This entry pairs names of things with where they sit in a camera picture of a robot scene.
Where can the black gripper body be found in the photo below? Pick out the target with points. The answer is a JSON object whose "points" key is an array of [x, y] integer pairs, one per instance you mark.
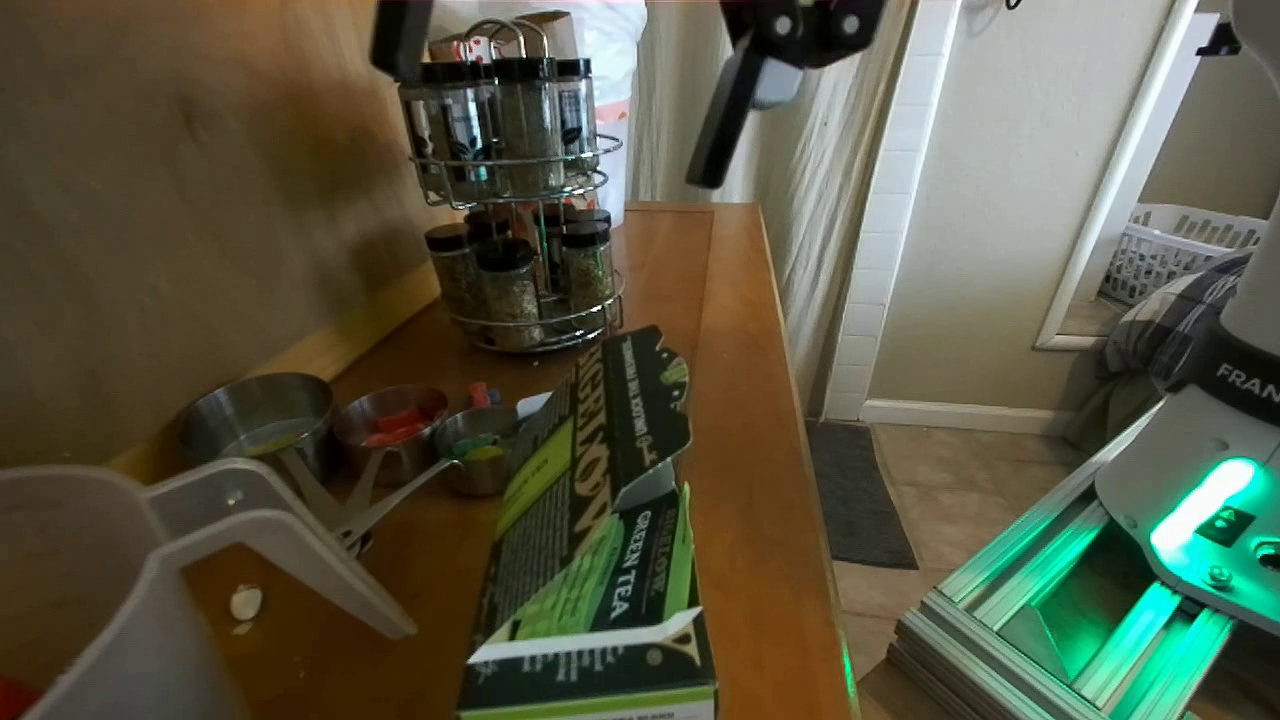
{"points": [[807, 27]]}

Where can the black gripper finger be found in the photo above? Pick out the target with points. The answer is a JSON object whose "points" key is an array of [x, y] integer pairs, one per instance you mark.
{"points": [[400, 38], [730, 123]]}

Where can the green tea box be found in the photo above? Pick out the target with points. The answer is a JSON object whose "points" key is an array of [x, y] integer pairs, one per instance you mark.
{"points": [[602, 584]]}

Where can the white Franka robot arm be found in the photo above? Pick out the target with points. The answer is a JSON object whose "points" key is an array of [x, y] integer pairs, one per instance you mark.
{"points": [[1247, 304]]}

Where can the glass spice jar black lid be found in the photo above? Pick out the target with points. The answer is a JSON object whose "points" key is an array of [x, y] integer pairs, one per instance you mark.
{"points": [[455, 265], [579, 108], [529, 118], [585, 263], [463, 123], [511, 288]]}

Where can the wooden desk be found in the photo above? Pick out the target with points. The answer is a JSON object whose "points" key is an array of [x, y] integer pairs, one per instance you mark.
{"points": [[724, 402]]}

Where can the light wood board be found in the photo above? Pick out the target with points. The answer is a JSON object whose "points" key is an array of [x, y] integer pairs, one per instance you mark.
{"points": [[175, 200]]}

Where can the medium metal measuring cup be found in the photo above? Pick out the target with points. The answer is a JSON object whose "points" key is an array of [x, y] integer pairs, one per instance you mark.
{"points": [[391, 429]]}

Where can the dark grey door mat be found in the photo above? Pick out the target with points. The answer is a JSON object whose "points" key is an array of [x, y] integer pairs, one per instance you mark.
{"points": [[856, 494]]}

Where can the large metal measuring cup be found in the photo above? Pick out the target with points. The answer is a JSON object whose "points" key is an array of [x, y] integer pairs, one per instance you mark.
{"points": [[261, 420]]}

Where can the small metal measuring cup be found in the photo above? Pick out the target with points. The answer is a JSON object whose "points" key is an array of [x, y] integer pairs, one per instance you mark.
{"points": [[473, 448]]}

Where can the white laundry basket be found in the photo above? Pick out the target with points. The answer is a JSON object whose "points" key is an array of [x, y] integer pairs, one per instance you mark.
{"points": [[1192, 229]]}

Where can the grey plaid cloth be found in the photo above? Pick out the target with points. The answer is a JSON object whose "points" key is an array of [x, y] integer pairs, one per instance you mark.
{"points": [[1173, 325]]}

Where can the white plastic measuring pitcher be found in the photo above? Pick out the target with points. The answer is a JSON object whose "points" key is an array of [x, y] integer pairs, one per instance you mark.
{"points": [[81, 584]]}

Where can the aluminium extrusion base frame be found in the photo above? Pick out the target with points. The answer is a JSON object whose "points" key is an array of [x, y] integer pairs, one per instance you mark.
{"points": [[1054, 600]]}

